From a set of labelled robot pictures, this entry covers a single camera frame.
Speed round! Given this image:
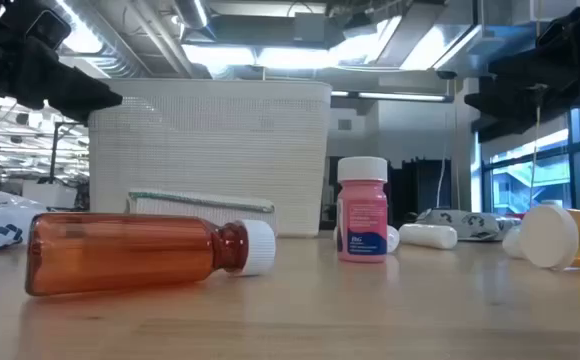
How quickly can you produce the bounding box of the white box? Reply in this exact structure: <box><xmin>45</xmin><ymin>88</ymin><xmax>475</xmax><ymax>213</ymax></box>
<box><xmin>22</xmin><ymin>180</ymin><xmax>78</xmax><ymax>210</ymax></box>

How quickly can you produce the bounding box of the white hanging cable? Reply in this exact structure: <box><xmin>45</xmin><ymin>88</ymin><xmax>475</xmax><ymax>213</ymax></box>
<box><xmin>434</xmin><ymin>112</ymin><xmax>449</xmax><ymax>210</ymax></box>

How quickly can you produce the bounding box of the white bandage green edge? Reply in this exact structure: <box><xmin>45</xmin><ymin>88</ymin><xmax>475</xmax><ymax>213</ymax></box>
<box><xmin>125</xmin><ymin>188</ymin><xmax>277</xmax><ymax>236</ymax></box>

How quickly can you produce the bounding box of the silver spiral air duct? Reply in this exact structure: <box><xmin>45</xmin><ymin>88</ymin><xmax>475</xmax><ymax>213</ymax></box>
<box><xmin>57</xmin><ymin>0</ymin><xmax>151</xmax><ymax>79</ymax></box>

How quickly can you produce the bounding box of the long tube light fixture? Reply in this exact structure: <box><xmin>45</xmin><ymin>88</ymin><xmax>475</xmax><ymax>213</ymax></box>
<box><xmin>330</xmin><ymin>90</ymin><xmax>454</xmax><ymax>104</ymax></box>

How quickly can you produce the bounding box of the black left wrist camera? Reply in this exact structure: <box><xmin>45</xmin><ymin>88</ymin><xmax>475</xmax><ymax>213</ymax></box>
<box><xmin>23</xmin><ymin>7</ymin><xmax>73</xmax><ymax>50</ymax></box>

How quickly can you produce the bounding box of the black metal stand frame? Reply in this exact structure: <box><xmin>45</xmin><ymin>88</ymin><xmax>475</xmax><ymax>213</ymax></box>
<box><xmin>48</xmin><ymin>122</ymin><xmax>91</xmax><ymax>185</ymax></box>

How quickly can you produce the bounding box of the pink bottle with white cap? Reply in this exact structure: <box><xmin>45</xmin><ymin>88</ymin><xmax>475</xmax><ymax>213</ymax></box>
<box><xmin>336</xmin><ymin>156</ymin><xmax>389</xmax><ymax>264</ymax></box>

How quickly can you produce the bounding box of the black cabinet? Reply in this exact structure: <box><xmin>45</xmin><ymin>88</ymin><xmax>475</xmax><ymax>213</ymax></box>
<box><xmin>387</xmin><ymin>158</ymin><xmax>454</xmax><ymax>221</ymax></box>

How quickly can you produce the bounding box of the amber bottle with white cap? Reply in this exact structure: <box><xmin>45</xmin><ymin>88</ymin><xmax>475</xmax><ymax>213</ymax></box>
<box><xmin>24</xmin><ymin>212</ymin><xmax>277</xmax><ymax>297</ymax></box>

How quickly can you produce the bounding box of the black machine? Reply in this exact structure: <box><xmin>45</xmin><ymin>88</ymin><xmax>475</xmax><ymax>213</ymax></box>
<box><xmin>325</xmin><ymin>155</ymin><xmax>340</xmax><ymax>224</ymax></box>

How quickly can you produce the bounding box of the silver rectangular air duct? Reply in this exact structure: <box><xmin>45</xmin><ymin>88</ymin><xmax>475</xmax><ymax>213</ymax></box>
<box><xmin>377</xmin><ymin>0</ymin><xmax>551</xmax><ymax>79</ymax></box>

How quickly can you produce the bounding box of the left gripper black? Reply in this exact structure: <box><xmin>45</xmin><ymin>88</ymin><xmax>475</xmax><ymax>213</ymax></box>
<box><xmin>0</xmin><ymin>0</ymin><xmax>124</xmax><ymax>126</ymax></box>

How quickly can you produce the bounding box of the orange pill vial white cap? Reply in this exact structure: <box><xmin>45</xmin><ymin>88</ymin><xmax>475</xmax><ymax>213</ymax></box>
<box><xmin>519</xmin><ymin>203</ymin><xmax>580</xmax><ymax>271</ymax></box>

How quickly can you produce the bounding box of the printed white plastic package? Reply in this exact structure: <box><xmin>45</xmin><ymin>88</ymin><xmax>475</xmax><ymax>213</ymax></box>
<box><xmin>415</xmin><ymin>208</ymin><xmax>524</xmax><ymax>242</ymax></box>
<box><xmin>0</xmin><ymin>185</ymin><xmax>49</xmax><ymax>254</ymax></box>

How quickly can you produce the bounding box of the grey ceiling box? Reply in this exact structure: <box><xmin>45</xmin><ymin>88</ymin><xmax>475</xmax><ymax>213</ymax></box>
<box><xmin>293</xmin><ymin>12</ymin><xmax>329</xmax><ymax>44</ymax></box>

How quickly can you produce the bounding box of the white perforated plastic basket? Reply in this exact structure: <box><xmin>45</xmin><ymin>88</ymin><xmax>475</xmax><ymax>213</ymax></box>
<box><xmin>88</xmin><ymin>78</ymin><xmax>333</xmax><ymax>239</ymax></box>

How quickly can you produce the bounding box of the dark window frame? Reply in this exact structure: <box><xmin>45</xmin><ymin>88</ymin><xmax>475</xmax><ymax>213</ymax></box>
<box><xmin>479</xmin><ymin>107</ymin><xmax>580</xmax><ymax>216</ymax></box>

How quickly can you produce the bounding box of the small white gauze roll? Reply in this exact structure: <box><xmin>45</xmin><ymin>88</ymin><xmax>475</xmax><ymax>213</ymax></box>
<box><xmin>398</xmin><ymin>223</ymin><xmax>459</xmax><ymax>251</ymax></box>
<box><xmin>333</xmin><ymin>224</ymin><xmax>401</xmax><ymax>254</ymax></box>
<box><xmin>501</xmin><ymin>225</ymin><xmax>527</xmax><ymax>260</ymax></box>

